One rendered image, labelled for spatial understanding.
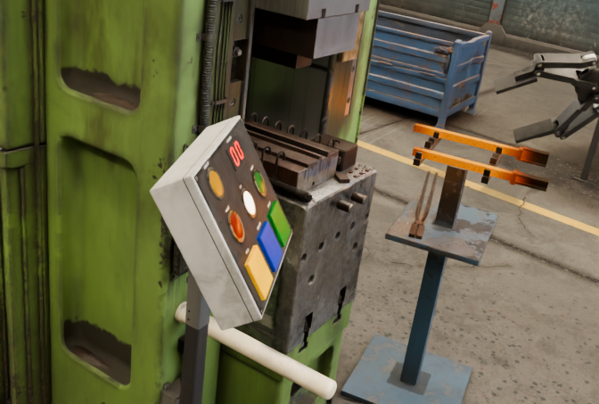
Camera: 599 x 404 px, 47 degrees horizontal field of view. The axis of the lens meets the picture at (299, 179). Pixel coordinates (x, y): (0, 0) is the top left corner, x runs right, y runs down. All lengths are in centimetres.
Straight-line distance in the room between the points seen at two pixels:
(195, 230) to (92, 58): 74
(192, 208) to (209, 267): 11
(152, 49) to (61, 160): 47
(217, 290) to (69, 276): 91
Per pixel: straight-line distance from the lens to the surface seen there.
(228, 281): 117
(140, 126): 160
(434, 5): 1021
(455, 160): 215
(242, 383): 212
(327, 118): 209
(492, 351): 301
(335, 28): 171
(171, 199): 113
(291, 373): 163
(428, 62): 557
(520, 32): 969
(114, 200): 182
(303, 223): 173
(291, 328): 190
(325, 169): 186
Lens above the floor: 164
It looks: 23 degrees down
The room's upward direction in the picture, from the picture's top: 8 degrees clockwise
